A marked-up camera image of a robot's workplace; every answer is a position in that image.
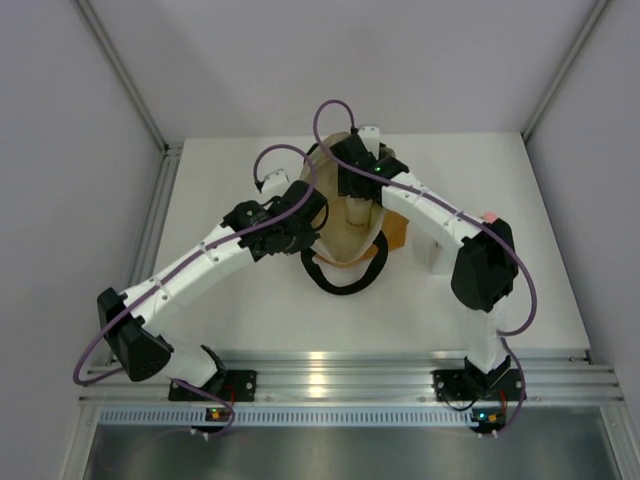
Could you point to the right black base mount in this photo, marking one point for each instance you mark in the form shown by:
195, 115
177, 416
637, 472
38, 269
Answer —
463, 385

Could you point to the beige bottle beige cap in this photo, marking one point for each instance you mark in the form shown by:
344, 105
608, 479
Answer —
358, 212

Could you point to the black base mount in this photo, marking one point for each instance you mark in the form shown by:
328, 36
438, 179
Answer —
235, 386
463, 385

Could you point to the orange bottle pink cap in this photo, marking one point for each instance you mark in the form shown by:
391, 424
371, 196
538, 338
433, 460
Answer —
489, 217

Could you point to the clear bottle black cap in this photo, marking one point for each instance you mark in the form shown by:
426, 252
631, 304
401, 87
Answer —
441, 261

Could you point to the aluminium frame post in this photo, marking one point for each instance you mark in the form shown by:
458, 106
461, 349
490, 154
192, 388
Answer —
568, 61
90, 17

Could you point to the right aluminium frame post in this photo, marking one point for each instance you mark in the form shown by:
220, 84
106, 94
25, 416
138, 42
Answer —
568, 61

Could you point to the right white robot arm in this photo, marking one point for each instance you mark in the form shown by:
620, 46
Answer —
476, 253

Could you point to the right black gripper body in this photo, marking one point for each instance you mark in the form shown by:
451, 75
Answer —
345, 185

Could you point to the tan canvas tote bag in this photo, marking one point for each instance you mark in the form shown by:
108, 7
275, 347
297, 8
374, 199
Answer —
345, 260

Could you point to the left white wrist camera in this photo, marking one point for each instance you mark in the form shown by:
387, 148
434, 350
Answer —
274, 184

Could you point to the grey slotted cable duct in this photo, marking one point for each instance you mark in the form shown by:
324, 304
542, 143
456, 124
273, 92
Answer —
201, 416

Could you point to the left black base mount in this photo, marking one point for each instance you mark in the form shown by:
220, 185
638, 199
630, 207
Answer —
235, 386

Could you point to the aluminium mounting rail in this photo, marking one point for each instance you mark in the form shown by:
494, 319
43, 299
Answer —
563, 378

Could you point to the left aluminium frame post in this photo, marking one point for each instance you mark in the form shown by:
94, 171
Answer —
90, 17

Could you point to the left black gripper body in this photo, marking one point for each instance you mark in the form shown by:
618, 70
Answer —
303, 238

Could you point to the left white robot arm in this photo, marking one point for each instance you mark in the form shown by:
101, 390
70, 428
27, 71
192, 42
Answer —
136, 322

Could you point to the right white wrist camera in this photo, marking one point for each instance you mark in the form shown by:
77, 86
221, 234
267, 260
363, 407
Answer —
370, 137

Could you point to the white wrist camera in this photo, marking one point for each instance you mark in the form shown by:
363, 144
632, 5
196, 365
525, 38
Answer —
274, 184
370, 137

